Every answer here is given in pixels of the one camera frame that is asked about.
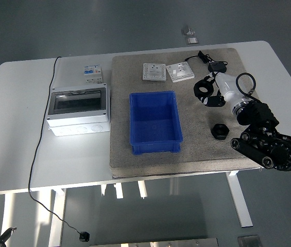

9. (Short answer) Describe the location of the blue plastic box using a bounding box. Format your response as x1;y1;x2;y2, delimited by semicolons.
129;90;184;156

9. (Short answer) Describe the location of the white table leg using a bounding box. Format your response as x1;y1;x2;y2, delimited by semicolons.
48;188;67;247
0;192;16;234
225;170;253;228

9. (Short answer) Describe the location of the grey floor plate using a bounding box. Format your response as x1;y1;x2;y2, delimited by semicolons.
237;235;262;247

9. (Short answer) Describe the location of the silver metal plate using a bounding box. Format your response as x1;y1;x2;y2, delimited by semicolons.
90;238;219;247

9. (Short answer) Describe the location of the grey-brown foam mat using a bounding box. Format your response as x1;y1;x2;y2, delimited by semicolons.
108;47;284;178

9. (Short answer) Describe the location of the black hexagonal nut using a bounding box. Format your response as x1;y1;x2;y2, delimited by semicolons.
211;123;230;140
193;79;216;100

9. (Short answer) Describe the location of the white circuit breaker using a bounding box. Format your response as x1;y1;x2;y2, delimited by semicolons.
83;64;104;85

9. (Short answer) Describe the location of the black power adapter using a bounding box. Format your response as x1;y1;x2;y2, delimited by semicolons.
208;61;227;74

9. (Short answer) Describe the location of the black adapter cord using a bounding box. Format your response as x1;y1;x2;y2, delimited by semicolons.
185;50;228;68

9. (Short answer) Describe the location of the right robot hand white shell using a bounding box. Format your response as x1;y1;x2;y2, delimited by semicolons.
193;73;244;108

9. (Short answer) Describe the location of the long black cable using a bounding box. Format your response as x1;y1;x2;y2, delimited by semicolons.
28;56;83;234

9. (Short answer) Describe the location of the white table frame bracket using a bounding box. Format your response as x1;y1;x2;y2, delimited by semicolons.
100;183;124;199
137;180;148;200

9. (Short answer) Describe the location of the open metal floor socket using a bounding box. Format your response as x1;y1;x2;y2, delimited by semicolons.
181;25;195;36

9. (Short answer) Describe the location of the white wall switch socket panel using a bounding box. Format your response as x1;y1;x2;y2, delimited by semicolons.
166;61;195;83

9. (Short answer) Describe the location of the grey electrical distribution box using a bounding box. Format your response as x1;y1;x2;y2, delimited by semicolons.
46;82;111;137

